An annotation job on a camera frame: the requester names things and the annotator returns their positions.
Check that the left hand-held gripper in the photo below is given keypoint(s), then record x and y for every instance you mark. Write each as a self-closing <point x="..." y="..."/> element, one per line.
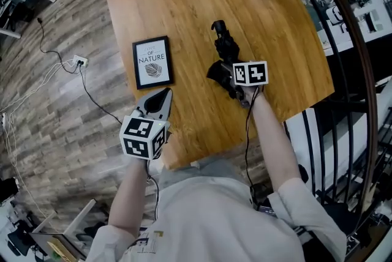
<point x="137" y="138"/>

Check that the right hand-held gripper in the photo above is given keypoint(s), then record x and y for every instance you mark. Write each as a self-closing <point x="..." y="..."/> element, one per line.
<point x="255" y="72"/>

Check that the black object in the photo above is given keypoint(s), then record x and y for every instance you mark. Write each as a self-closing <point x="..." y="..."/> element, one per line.
<point x="226" y="43"/>

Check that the person's left forearm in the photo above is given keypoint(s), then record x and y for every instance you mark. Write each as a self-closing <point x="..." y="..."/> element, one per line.
<point x="128" y="193"/>

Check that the person's right forearm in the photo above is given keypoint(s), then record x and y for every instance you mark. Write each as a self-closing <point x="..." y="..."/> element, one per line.
<point x="272" y="147"/>

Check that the black framed leaf picture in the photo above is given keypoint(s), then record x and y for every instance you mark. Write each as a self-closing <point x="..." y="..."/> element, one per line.
<point x="153" y="62"/>

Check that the wooden table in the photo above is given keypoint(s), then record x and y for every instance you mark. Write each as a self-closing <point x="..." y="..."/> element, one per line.
<point x="196" y="9"/>

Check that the person's white shirt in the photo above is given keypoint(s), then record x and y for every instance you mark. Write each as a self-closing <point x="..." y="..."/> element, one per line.
<point x="214" y="224"/>

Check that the black waist device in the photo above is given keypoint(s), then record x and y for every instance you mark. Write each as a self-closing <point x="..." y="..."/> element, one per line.
<point x="268" y="208"/>

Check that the black railing with wooden handrail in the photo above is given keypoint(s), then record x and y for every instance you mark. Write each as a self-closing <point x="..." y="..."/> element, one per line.
<point x="366" y="71"/>

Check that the white power strip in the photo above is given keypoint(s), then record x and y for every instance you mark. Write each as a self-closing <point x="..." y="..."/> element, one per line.
<point x="4" y="120"/>

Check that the yellow wooden crate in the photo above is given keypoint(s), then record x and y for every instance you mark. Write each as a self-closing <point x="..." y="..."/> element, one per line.
<point x="61" y="250"/>

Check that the white wall socket box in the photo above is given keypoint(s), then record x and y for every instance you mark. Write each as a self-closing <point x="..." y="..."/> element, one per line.
<point x="80" y="61"/>

